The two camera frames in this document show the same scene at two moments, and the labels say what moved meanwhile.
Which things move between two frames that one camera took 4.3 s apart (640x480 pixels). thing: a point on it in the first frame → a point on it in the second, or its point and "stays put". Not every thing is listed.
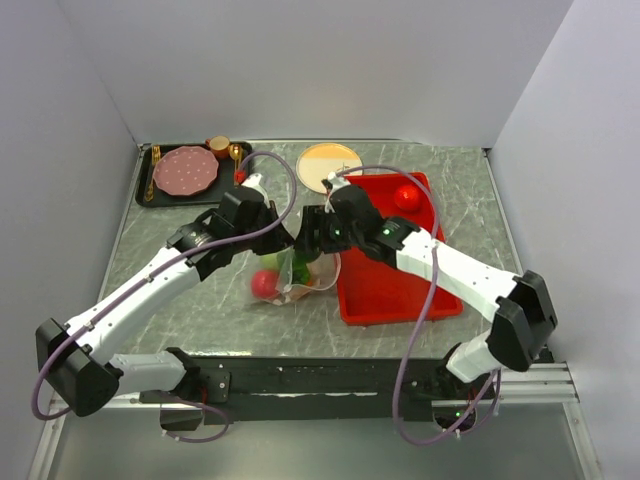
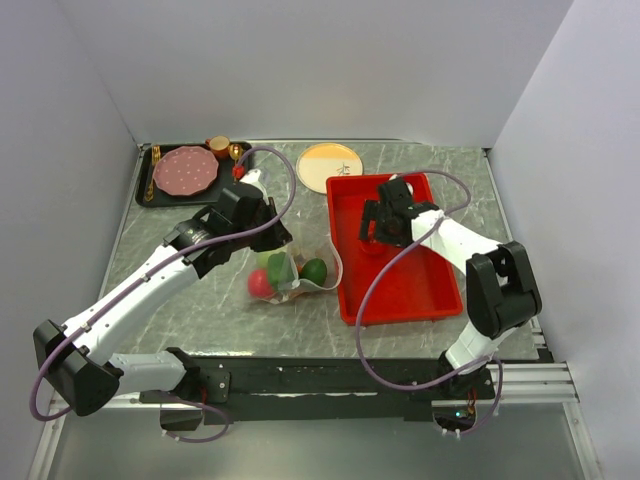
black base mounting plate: [314, 390] stays put
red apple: [264, 282] stays put
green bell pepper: [301, 273] → [280, 268]
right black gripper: [315, 218] → [373, 211]
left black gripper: [280, 239] stays put
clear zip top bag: [285, 274] stays put
